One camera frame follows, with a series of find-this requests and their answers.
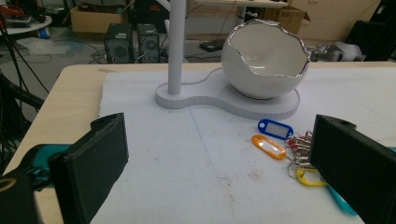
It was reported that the large black computer tower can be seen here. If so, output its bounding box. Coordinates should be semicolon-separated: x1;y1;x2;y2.
104;22;135;65

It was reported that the grey device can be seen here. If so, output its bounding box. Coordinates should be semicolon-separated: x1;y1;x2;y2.
310;40;366;63

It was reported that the round white table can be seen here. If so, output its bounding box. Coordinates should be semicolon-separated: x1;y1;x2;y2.
0;14;53;37

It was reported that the white eggshell-shaped ceramic bowl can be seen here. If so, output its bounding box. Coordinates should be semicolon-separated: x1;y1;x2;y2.
220;18;312;101

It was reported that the white foam mat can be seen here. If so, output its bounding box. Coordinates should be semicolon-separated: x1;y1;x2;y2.
90;66;396;224

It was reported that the light wooden cabinet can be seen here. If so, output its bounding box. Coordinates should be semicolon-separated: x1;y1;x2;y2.
289;0;383;49

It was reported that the white key stand with pole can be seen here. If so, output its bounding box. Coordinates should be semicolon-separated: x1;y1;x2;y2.
154;0;302;121

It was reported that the orange key tag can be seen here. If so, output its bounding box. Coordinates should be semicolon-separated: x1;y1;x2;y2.
251;133;288;161

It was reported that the bunch of metal key rings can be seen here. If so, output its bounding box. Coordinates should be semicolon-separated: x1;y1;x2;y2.
284;130;316;180

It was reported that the teal key tag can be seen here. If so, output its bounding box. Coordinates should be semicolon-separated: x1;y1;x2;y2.
326;185;358;217

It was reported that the yellow key tag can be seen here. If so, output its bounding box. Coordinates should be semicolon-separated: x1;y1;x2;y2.
295;167;328;188

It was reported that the red key tag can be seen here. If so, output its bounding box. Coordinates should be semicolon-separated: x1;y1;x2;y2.
286;130;313;150

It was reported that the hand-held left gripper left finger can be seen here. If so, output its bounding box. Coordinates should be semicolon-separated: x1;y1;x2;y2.
48;112;130;224

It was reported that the flat black box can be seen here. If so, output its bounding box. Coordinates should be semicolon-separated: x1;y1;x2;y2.
199;38;227;53

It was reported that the open cardboard box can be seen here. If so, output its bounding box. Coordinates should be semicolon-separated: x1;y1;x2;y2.
69;6;129;41

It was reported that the blue key tag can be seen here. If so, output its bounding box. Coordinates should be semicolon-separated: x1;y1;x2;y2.
257;119;294;141

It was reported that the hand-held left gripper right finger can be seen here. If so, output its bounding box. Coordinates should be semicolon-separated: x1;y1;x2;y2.
309;114;396;224

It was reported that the small black computer tower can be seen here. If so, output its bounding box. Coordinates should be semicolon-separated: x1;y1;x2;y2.
135;23;162;64

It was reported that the clear plastic sheet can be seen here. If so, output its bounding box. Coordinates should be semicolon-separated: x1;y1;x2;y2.
15;36;72;56

